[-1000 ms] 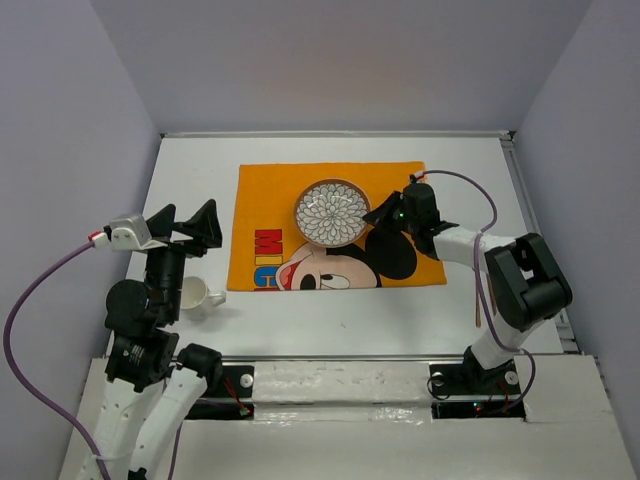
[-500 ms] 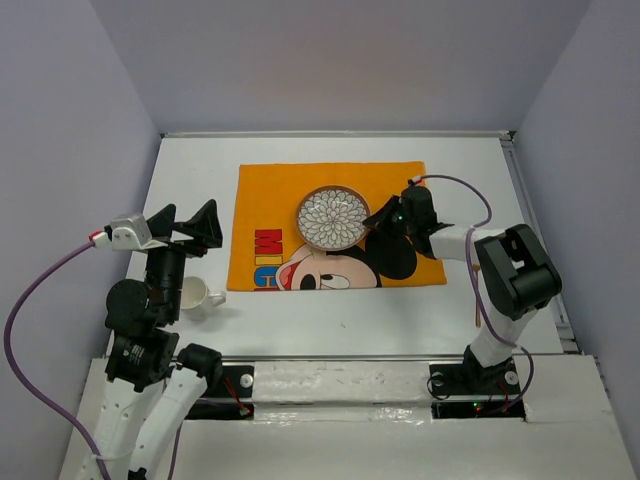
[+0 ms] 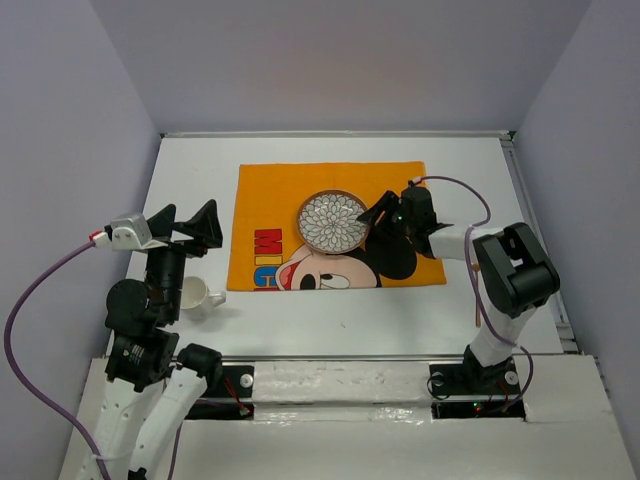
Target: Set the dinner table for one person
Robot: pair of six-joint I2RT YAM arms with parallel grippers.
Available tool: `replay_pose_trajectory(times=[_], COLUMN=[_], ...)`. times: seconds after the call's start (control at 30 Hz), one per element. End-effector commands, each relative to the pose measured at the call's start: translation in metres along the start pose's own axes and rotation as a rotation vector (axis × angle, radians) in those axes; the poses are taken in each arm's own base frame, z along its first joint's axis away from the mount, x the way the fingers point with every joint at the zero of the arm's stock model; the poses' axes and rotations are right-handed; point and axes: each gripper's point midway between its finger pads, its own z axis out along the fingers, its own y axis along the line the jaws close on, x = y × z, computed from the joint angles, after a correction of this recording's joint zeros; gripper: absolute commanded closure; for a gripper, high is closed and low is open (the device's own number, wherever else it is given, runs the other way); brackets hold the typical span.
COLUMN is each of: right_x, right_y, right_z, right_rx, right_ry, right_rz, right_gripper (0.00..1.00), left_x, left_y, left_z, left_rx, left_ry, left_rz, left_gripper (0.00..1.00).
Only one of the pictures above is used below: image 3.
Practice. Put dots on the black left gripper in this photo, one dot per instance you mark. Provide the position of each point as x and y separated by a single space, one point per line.
205 224

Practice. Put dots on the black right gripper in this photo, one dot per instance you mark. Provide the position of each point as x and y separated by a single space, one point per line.
388 203

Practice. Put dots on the floral patterned plate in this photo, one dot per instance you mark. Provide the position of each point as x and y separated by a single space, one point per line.
328 222

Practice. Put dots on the white mug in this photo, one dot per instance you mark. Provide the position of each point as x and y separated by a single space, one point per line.
198 302

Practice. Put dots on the copper knife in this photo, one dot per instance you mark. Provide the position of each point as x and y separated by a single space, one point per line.
475 268

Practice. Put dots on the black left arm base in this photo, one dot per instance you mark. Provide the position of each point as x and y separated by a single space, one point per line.
230 399

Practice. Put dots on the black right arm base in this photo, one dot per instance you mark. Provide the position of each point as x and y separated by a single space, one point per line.
454 397

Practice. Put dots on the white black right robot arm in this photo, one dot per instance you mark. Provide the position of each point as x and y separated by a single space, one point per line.
516 277

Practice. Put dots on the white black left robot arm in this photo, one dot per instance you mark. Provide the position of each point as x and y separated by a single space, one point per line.
150 384

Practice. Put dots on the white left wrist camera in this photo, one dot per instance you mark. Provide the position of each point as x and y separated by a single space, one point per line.
128 233

